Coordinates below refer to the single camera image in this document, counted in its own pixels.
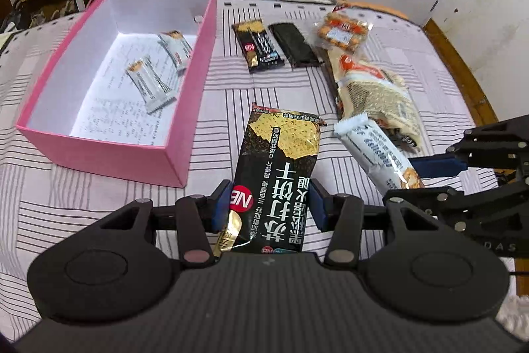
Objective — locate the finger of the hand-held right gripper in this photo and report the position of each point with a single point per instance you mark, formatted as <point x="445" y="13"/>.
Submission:
<point x="434" y="166"/>
<point x="475" y="208"/>

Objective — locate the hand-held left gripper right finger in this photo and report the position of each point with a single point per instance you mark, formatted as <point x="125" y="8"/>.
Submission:
<point x="319" y="208"/>

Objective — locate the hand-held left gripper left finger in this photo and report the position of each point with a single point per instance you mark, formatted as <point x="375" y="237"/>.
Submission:
<point x="221" y="208"/>

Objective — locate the white and blue biscuit packet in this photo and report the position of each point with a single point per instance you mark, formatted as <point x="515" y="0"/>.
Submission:
<point x="372" y="148"/>

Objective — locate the black cracker packet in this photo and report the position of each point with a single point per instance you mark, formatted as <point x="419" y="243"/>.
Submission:
<point x="256" y="47"/>
<point x="281" y="154"/>

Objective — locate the pink cardboard box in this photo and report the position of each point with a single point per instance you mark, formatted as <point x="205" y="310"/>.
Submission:
<point x="103" y="154"/>

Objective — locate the plain black snack packet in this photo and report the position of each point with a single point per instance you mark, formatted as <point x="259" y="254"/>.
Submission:
<point x="293" y="45"/>

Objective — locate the large beige snack bag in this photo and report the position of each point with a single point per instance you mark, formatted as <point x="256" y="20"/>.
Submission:
<point x="372" y="96"/>

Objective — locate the striped bed sheet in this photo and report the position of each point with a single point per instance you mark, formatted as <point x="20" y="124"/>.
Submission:
<point x="268" y="88"/>

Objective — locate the white snack bar packet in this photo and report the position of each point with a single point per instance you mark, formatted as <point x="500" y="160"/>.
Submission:
<point x="175" y="49"/>
<point x="148" y="84"/>

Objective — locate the clear bag of orange biscuits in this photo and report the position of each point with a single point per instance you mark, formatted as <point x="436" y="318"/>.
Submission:
<point x="341" y="30"/>

